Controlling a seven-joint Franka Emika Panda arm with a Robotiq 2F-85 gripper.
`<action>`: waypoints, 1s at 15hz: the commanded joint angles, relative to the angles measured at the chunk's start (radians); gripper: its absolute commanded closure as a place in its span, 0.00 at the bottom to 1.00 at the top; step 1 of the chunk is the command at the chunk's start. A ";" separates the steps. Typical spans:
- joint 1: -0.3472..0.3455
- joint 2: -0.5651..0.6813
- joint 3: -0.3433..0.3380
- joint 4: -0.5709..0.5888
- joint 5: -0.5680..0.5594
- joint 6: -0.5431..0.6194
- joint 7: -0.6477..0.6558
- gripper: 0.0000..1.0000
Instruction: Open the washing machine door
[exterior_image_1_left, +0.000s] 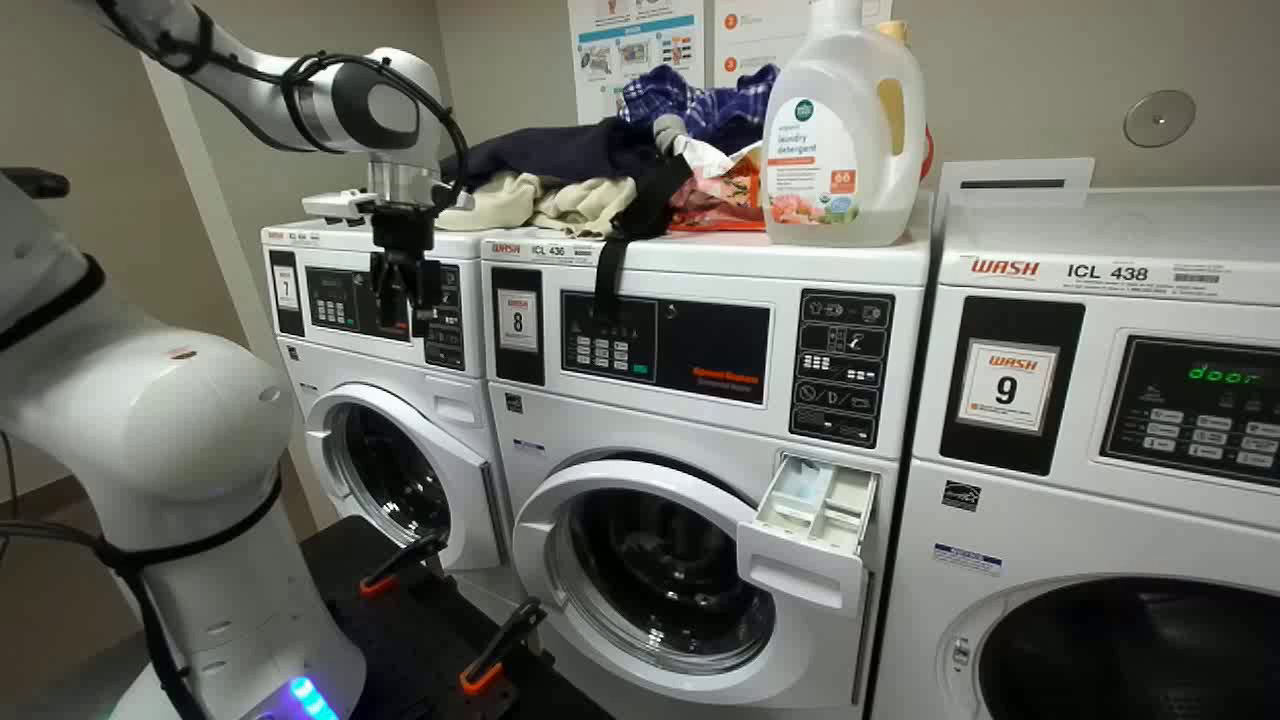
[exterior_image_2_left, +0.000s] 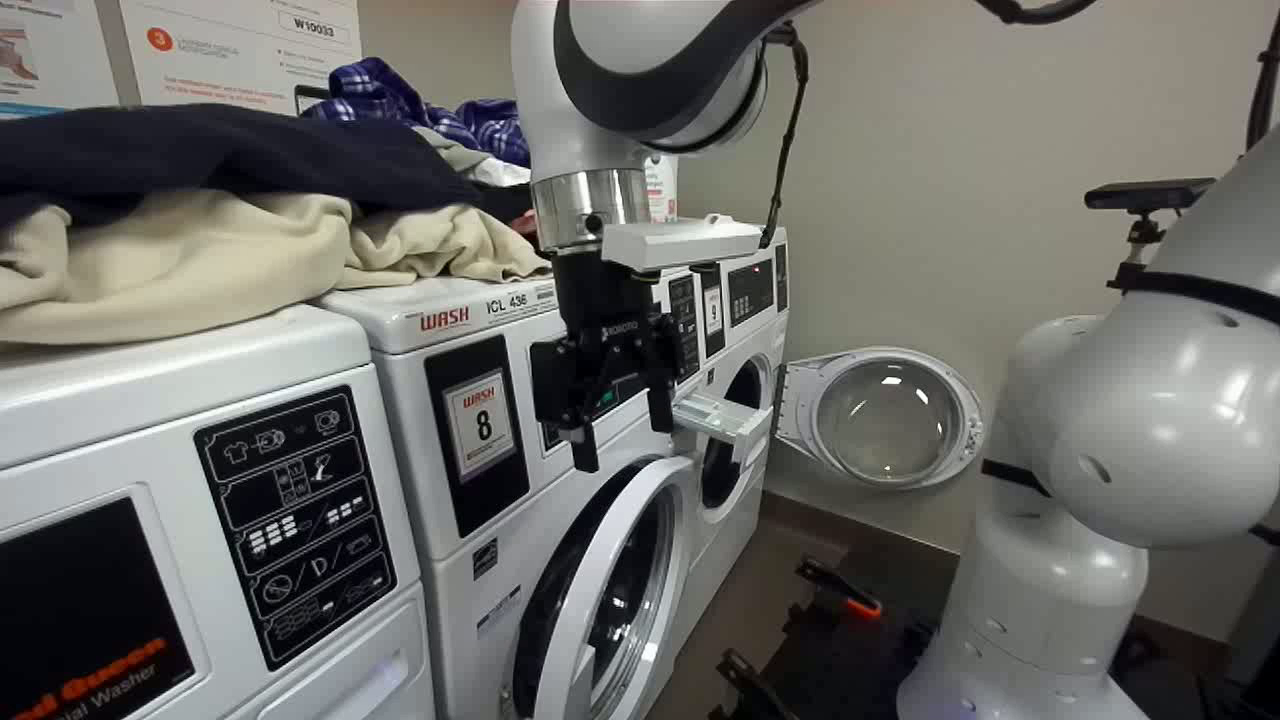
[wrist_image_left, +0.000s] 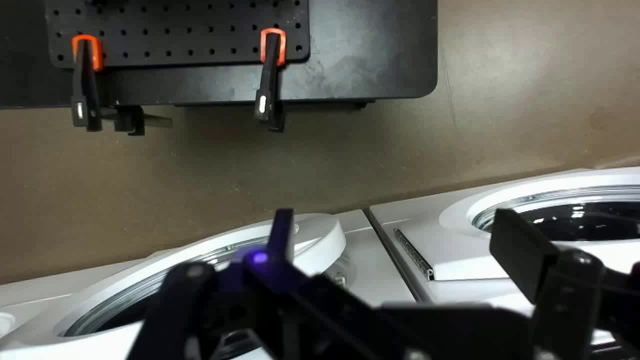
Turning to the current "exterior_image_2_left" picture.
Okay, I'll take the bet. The orange black clamp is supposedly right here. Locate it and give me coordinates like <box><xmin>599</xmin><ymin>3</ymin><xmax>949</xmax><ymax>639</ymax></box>
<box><xmin>793</xmin><ymin>556</ymin><xmax>887</xmax><ymax>627</ymax></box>

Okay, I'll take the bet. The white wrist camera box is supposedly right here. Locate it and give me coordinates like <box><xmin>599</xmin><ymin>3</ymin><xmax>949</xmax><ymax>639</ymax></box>
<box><xmin>597</xmin><ymin>216</ymin><xmax>768</xmax><ymax>279</ymax></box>

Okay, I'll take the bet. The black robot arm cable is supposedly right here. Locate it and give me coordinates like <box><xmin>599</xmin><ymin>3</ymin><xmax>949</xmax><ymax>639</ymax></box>
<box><xmin>757</xmin><ymin>15</ymin><xmax>818</xmax><ymax>251</ymax></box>

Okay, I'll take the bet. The card reader with number nine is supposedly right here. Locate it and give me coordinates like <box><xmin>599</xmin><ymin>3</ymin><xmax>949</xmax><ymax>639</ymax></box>
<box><xmin>697</xmin><ymin>261</ymin><xmax>731</xmax><ymax>360</ymax></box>

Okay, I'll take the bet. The wall poster with picture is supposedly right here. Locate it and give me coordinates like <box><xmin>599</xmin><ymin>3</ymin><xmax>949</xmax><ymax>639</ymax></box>
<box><xmin>0</xmin><ymin>0</ymin><xmax>124</xmax><ymax>112</ymax></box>

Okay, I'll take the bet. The wide open white washer door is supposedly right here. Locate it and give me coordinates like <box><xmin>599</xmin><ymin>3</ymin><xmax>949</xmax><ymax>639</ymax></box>
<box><xmin>777</xmin><ymin>345</ymin><xmax>989</xmax><ymax>495</ymax></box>

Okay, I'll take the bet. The card reader with number eight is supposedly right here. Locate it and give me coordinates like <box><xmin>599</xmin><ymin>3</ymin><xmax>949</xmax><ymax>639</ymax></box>
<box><xmin>420</xmin><ymin>331</ymin><xmax>538</xmax><ymax>540</ymax></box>

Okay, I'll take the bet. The white washer number eight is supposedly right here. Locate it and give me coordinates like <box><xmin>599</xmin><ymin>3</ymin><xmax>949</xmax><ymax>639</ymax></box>
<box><xmin>319</xmin><ymin>273</ymin><xmax>782</xmax><ymax>720</ymax></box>

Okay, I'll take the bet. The wall poster with orange dot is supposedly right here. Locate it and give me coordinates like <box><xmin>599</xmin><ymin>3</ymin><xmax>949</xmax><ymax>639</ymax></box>
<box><xmin>116</xmin><ymin>0</ymin><xmax>366</xmax><ymax>119</ymax></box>

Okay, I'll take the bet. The white washer number nine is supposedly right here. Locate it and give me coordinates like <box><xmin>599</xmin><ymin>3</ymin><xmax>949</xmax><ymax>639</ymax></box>
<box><xmin>691</xmin><ymin>222</ymin><xmax>796</xmax><ymax>644</ymax></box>

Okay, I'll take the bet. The round washer door with glass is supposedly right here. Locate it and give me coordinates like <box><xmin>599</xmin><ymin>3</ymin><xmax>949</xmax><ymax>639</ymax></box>
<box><xmin>507</xmin><ymin>452</ymin><xmax>700</xmax><ymax>720</ymax></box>

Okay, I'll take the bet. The white washer with orange display text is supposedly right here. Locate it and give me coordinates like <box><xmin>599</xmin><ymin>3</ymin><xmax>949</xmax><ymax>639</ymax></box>
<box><xmin>0</xmin><ymin>299</ymin><xmax>439</xmax><ymax>720</ymax></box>

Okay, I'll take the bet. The black camera stand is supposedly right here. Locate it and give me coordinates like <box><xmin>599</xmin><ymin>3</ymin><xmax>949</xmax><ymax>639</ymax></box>
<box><xmin>1082</xmin><ymin>13</ymin><xmax>1280</xmax><ymax>297</ymax></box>

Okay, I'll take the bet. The white grey cloth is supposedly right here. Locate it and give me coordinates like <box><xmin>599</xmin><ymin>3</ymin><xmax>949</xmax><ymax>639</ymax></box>
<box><xmin>411</xmin><ymin>123</ymin><xmax>538</xmax><ymax>192</ymax></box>

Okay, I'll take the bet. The blue patterned bag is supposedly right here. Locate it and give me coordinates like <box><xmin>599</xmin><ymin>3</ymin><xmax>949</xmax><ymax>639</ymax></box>
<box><xmin>302</xmin><ymin>52</ymin><xmax>538</xmax><ymax>172</ymax></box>

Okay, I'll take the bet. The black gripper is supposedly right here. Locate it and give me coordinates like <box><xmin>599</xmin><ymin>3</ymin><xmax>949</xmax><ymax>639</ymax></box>
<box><xmin>531</xmin><ymin>251</ymin><xmax>690</xmax><ymax>476</ymax></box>

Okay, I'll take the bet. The open white detergent drawer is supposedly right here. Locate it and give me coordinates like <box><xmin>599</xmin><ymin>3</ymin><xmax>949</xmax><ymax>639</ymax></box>
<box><xmin>668</xmin><ymin>389</ymin><xmax>777</xmax><ymax>452</ymax></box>

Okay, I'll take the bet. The beige cloth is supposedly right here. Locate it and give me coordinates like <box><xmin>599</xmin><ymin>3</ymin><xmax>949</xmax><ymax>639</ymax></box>
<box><xmin>0</xmin><ymin>188</ymin><xmax>554</xmax><ymax>353</ymax></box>

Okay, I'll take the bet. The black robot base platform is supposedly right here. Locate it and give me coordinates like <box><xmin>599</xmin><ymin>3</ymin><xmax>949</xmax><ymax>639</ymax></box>
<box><xmin>705</xmin><ymin>556</ymin><xmax>940</xmax><ymax>720</ymax></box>

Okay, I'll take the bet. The black washer button panel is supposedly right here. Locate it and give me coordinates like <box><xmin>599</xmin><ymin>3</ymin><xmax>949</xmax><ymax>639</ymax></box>
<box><xmin>666</xmin><ymin>269</ymin><xmax>707</xmax><ymax>384</ymax></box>
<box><xmin>193</xmin><ymin>384</ymin><xmax>400</xmax><ymax>675</ymax></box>

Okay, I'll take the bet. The navy blue cloth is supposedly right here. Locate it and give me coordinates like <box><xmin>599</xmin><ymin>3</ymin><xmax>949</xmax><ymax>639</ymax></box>
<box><xmin>0</xmin><ymin>102</ymin><xmax>538</xmax><ymax>234</ymax></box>

